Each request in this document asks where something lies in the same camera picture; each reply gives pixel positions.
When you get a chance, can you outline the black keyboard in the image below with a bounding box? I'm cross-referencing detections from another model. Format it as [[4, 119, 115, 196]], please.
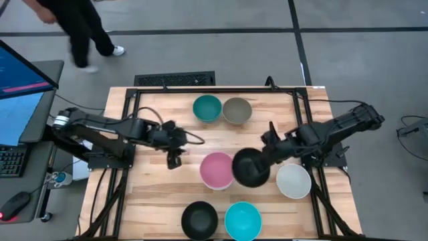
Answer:
[[0, 144, 28, 178]]

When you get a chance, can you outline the grey floor equipment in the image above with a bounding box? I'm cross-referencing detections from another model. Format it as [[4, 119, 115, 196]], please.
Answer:
[[397, 117, 428, 138]]

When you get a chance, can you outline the teal green bowl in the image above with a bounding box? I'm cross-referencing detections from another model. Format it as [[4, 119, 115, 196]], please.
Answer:
[[192, 94, 223, 123]]

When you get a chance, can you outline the black computer mouse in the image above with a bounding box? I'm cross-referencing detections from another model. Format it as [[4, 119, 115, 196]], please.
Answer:
[[0, 191, 31, 222]]

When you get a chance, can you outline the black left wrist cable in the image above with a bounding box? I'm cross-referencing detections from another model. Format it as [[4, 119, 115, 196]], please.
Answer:
[[128, 106, 206, 146]]

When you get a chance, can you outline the black aluminium table frame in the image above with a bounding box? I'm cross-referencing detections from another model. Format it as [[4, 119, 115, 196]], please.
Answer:
[[75, 86, 365, 241]]

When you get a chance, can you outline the pink bowl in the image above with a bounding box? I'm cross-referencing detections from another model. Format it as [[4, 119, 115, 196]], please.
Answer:
[[199, 152, 235, 191], [199, 152, 235, 190]]

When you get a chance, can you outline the light blue screen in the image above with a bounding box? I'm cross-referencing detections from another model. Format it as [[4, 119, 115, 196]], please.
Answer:
[[0, 92, 46, 147]]

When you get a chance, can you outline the computer monitor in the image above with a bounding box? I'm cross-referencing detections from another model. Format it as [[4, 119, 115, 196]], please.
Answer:
[[0, 39, 60, 100]]

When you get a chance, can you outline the grey bowl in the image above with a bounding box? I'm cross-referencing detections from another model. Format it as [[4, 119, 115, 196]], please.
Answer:
[[222, 96, 253, 125]]

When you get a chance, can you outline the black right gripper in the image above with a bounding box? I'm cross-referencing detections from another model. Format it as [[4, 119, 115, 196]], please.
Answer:
[[250, 131, 295, 177]]

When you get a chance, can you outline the cyan bowl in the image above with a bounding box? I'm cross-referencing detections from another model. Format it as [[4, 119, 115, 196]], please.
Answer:
[[223, 201, 263, 241]]

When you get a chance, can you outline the white floor box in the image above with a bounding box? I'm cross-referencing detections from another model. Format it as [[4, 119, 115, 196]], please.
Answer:
[[72, 140, 91, 181]]

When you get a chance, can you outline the person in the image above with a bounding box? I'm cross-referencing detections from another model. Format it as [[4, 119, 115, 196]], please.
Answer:
[[21, 0, 126, 74]]

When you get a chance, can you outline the black bowl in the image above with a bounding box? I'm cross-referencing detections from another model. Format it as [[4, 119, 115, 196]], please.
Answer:
[[231, 147, 271, 188], [181, 200, 219, 241]]

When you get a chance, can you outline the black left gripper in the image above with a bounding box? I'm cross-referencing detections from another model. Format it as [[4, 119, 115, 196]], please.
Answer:
[[156, 119, 188, 171]]

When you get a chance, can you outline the dark grey desk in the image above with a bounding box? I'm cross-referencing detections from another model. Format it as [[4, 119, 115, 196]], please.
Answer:
[[0, 59, 65, 224]]

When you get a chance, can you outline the white bowl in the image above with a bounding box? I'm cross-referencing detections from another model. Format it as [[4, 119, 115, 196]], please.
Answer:
[[276, 163, 312, 200]]

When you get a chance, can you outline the white cup with blue lid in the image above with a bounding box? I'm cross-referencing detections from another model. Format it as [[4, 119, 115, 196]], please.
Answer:
[[53, 171, 74, 187]]

